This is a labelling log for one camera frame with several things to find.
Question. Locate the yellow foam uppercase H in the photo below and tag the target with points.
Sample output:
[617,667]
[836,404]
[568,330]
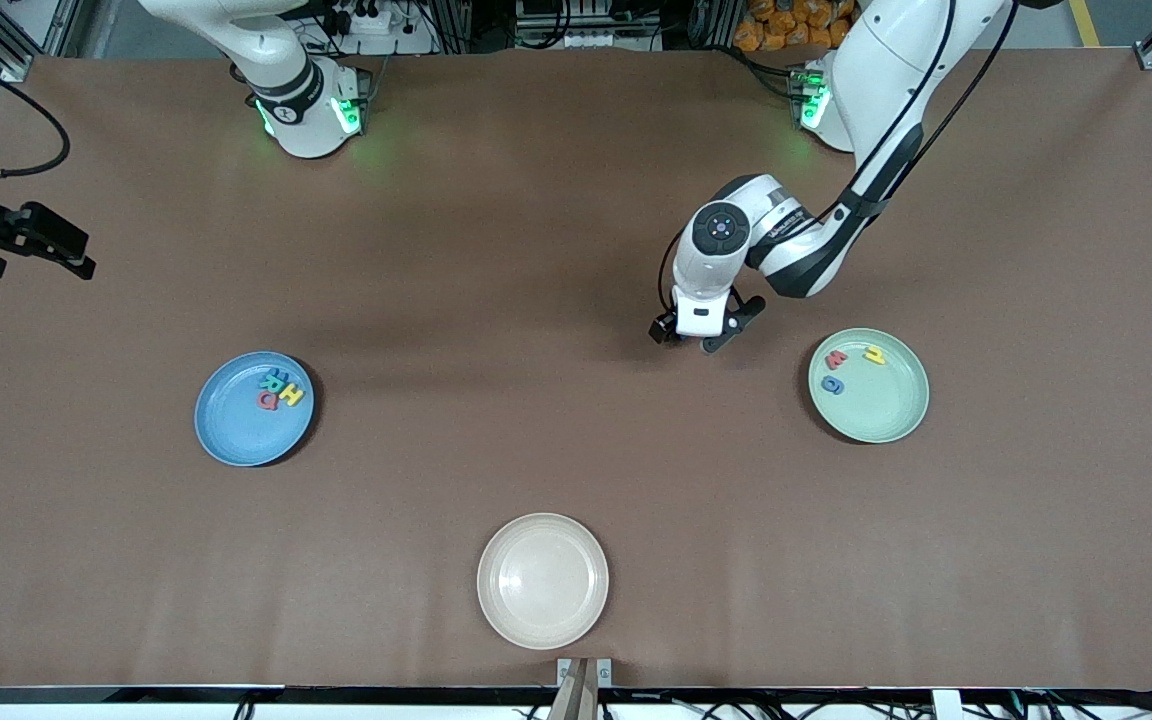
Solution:
[292,396]

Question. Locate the pink foam letter Q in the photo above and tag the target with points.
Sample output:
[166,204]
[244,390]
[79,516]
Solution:
[263,401]

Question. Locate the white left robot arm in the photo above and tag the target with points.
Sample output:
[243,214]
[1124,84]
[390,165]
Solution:
[816,250]

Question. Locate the blue foam letter g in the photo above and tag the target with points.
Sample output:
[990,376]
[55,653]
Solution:
[833,385]

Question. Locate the teal foam letter R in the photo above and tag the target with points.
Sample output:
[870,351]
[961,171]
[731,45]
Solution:
[282,381]

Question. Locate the pink foam letter w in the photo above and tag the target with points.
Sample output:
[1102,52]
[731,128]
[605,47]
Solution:
[836,358]

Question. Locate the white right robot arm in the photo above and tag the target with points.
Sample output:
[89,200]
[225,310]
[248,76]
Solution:
[296,110]

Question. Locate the green plate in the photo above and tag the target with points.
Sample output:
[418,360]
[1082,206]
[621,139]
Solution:
[881,400]

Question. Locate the orange packets pile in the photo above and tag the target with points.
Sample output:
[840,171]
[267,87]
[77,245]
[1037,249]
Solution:
[786,20]

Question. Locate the white power strip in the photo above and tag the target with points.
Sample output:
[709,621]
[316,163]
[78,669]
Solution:
[376,45]

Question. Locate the yellow foam lowercase h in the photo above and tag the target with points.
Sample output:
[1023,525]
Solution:
[874,356]

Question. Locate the blue plate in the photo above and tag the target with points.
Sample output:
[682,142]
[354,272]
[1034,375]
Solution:
[241,425]

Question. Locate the beige plate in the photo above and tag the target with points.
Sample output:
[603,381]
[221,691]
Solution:
[543,581]

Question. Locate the metal table edge bracket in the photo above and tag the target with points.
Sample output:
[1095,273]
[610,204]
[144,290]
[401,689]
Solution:
[564,668]

